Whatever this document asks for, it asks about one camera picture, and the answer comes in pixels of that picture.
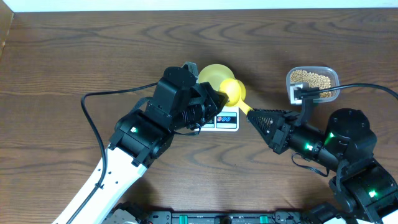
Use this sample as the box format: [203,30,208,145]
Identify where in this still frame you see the clear plastic container of soybeans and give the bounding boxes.
[286,66,340,105]

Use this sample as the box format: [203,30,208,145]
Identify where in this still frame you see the yellow bowl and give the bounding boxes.
[197,64,235,91]

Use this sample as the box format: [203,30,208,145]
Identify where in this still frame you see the white digital kitchen scale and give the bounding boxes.
[201,106,239,132]

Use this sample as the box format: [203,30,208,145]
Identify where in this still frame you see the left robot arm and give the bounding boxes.
[55,65,228,223]

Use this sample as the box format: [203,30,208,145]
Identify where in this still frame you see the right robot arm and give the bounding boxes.
[247,108,397,223]

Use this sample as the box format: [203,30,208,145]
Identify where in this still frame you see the left black cable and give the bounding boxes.
[80,82,159,224]

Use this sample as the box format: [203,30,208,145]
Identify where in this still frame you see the yellow measuring scoop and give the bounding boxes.
[219,78,252,115]

